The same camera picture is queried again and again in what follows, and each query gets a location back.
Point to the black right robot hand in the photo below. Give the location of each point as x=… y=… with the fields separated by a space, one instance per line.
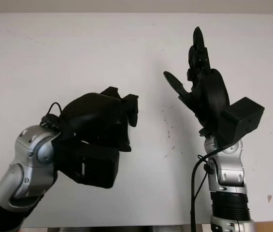
x=211 y=96

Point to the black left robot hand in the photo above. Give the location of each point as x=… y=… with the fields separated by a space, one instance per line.
x=90 y=116

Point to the black RealSense box lid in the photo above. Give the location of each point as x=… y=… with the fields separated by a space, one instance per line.
x=125 y=145

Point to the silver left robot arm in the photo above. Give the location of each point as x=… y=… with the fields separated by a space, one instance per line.
x=25 y=164

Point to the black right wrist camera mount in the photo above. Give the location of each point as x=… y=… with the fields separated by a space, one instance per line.
x=242 y=120

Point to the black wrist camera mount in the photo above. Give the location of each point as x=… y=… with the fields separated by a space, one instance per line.
x=242 y=120
x=90 y=166

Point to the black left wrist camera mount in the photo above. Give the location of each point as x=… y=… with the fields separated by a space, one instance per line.
x=90 y=166

